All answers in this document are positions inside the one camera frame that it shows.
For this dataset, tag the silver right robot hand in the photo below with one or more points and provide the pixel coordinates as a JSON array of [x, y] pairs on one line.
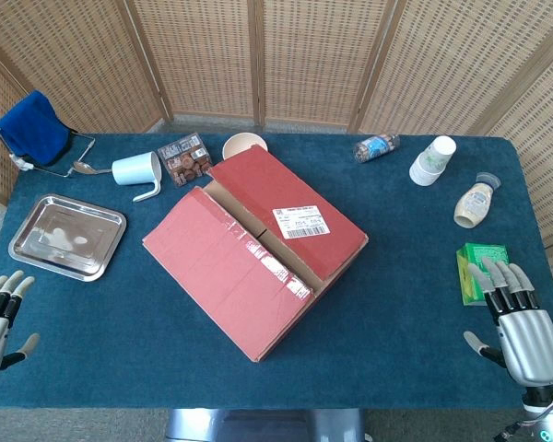
[[527, 340]]

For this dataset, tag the red cardboard box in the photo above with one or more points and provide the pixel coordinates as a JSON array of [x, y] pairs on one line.
[[239, 271]]

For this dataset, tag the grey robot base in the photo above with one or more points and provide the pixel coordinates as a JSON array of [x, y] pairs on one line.
[[262, 426]]

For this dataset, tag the green box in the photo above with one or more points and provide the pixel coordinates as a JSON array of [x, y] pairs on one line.
[[470, 285]]

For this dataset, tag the brown snack package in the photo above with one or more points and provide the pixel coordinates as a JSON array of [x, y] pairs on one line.
[[184, 159]]

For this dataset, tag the stainless steel tray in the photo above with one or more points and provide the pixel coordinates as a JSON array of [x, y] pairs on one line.
[[67, 237]]

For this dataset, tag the dark blue table cloth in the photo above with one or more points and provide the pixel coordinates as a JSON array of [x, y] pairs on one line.
[[396, 322]]

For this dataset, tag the squeeze mayonnaise bottle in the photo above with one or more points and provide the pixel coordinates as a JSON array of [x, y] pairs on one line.
[[474, 205]]

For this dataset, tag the white clip on rack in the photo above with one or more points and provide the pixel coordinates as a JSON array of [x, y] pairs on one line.
[[20, 162]]

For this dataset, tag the metal spoon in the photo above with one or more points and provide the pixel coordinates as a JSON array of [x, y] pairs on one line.
[[84, 167]]

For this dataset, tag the stacked white paper cups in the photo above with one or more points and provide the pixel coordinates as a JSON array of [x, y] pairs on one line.
[[431, 163]]

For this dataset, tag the blue towel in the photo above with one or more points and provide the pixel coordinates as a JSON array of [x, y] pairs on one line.
[[34, 129]]

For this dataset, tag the pale blue plastic mug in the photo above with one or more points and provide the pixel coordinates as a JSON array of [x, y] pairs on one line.
[[136, 169]]

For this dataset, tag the clear plastic snack bottle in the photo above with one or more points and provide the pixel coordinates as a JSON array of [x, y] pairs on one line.
[[377, 148]]

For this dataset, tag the beige paper bowl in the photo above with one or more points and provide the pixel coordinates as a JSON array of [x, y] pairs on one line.
[[239, 143]]

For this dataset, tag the woven wooden folding screen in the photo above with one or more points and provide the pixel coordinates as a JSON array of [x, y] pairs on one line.
[[304, 55]]

